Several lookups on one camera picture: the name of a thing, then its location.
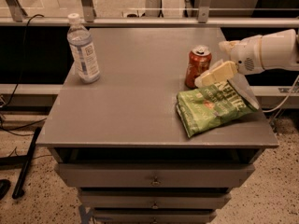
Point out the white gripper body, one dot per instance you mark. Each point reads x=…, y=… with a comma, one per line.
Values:
x=247, y=56

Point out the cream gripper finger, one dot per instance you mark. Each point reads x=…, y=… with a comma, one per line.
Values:
x=217, y=72
x=227, y=46

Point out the red coke can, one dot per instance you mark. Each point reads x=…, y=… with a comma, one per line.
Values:
x=199, y=61

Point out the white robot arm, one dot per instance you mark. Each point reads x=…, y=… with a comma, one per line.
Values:
x=279, y=51

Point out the green jalapeno chip bag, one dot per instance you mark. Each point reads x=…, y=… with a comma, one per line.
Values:
x=209, y=107

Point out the grey drawer cabinet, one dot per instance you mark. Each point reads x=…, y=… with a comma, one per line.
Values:
x=129, y=114

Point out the clear plastic water bottle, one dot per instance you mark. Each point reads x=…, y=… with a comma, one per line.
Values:
x=82, y=48

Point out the middle grey drawer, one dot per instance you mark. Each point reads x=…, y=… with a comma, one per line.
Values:
x=154, y=199

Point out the grey drawer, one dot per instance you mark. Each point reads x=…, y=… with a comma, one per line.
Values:
x=154, y=199
x=154, y=175
x=154, y=216

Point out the top grey drawer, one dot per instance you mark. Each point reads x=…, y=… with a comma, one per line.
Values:
x=154, y=175

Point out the bottom grey drawer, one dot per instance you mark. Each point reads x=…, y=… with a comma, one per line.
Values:
x=154, y=216

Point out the metal railing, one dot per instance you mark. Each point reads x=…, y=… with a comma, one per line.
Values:
x=223, y=13

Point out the black stand leg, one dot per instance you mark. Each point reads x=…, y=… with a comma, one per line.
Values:
x=18, y=191

